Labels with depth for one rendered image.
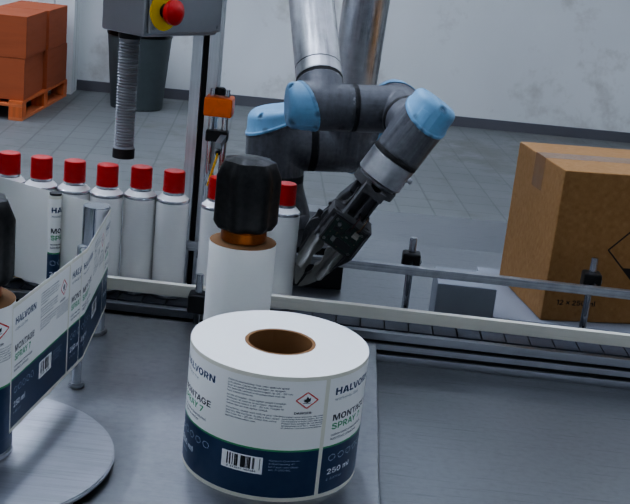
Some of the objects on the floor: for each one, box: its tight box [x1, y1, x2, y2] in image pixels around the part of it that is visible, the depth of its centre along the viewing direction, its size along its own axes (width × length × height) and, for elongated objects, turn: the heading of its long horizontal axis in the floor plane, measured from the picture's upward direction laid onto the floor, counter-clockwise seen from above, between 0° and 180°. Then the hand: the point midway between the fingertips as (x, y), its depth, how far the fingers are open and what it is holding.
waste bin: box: [107, 30, 173, 112], centre depth 828 cm, size 48×48×61 cm
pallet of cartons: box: [0, 0, 68, 121], centre depth 786 cm, size 82×120×68 cm
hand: (302, 276), depth 178 cm, fingers closed, pressing on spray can
